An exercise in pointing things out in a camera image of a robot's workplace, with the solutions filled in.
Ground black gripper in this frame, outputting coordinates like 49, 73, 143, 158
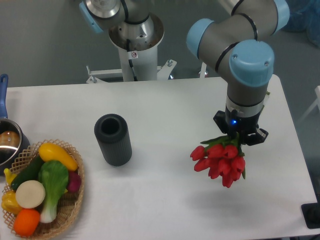
213, 103, 269, 146

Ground red tulip bouquet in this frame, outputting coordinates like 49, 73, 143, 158
189, 133, 246, 188

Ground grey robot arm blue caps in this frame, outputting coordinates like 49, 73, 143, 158
79, 0, 290, 146

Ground dark grey ribbed vase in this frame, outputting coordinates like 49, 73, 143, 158
94, 113, 132, 167

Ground black device at table edge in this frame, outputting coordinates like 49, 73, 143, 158
301, 203, 320, 229

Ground blue plastic bag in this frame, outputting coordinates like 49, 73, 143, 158
282, 0, 320, 48

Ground purple red radish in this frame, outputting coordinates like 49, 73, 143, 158
66, 171, 82, 193

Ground woven wicker basket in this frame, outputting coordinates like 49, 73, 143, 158
0, 139, 85, 240

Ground green bok choy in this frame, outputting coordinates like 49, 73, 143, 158
38, 160, 69, 224

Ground yellow squash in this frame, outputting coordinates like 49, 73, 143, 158
38, 142, 78, 172

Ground dark green cucumber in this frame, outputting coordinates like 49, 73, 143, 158
10, 155, 45, 191

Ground white round radish slice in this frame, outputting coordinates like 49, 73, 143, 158
15, 180, 46, 209

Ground orange fruit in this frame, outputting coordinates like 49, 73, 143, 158
13, 208, 40, 237

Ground yellow banana tip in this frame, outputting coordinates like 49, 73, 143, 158
3, 168, 17, 186

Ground yellow bell pepper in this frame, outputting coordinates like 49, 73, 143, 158
1, 190, 23, 215

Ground white furniture frame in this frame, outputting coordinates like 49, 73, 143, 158
297, 85, 320, 124

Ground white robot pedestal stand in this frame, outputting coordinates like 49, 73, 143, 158
85, 12, 210, 85

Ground blue handled saucepan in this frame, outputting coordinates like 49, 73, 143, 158
0, 74, 30, 177

